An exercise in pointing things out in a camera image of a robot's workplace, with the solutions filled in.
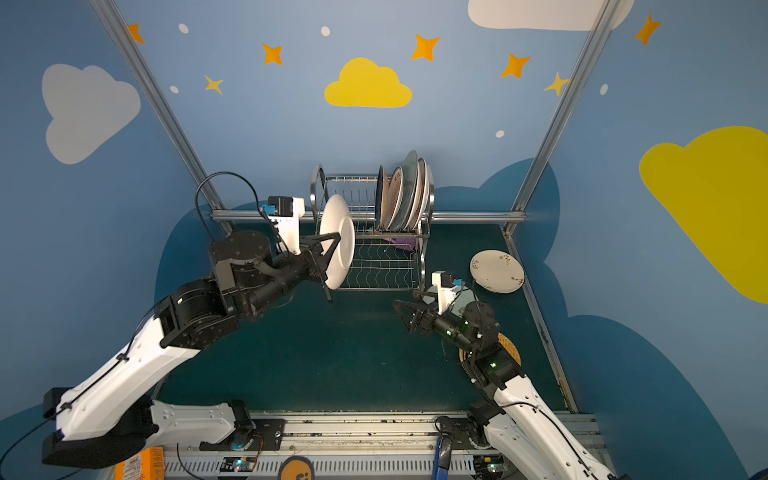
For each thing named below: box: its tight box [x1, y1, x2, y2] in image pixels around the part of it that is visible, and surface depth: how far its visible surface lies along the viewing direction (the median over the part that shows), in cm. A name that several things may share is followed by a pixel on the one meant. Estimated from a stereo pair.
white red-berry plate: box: [469, 249, 525, 294], surface depth 110 cm
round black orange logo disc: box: [278, 455, 315, 480], surface depth 72 cm
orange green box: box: [115, 446, 165, 480], surface depth 66 cm
